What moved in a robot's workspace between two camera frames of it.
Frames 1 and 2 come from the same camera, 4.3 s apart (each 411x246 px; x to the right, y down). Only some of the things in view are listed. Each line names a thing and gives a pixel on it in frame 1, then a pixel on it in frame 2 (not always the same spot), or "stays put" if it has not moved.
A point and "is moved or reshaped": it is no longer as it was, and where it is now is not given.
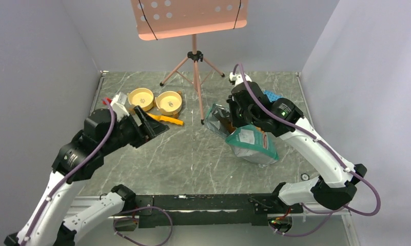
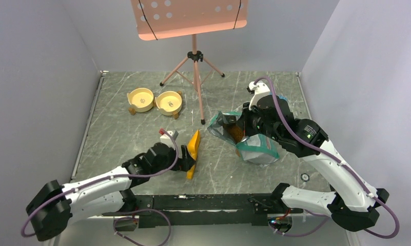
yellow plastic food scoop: (168, 120) → (192, 147)
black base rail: (203, 210) stays put
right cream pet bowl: (170, 103) stays put
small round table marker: (305, 177) stays put
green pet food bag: (247, 143) is moved or reshaped
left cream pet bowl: (142, 97) stays put
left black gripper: (150, 128) → (185, 163)
